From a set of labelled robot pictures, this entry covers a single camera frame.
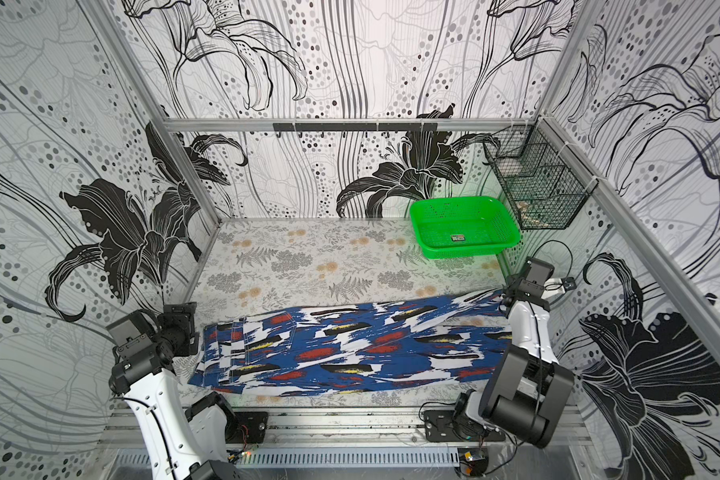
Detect blue patterned long pants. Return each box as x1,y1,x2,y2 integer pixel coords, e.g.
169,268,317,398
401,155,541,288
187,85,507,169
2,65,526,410
188,290,512,397

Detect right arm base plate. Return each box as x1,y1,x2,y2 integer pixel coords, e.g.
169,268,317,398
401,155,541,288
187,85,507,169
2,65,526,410
420,409,507,443

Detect white slotted cable duct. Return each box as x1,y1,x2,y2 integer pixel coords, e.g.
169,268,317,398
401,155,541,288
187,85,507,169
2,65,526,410
116,447,460,470

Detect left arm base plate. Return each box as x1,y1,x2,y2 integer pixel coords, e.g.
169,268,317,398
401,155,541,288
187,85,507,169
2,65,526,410
225,411,269,445

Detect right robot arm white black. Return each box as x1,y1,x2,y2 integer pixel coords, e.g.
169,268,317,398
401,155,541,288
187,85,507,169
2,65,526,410
453,257,575,448

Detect black bar on rail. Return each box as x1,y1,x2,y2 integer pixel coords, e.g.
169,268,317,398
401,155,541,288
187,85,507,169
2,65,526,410
272,122,439,133

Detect green plastic basket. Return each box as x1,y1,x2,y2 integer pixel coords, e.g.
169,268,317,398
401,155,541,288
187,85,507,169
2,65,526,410
409,196,522,260

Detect black wire basket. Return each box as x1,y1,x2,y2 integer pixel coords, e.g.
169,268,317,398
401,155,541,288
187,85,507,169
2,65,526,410
482,125,588,230

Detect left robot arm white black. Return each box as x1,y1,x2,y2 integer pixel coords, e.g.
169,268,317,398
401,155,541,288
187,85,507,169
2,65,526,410
107,302,240,479

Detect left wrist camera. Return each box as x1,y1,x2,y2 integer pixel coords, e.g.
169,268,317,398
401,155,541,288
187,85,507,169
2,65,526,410
106,309,155,347

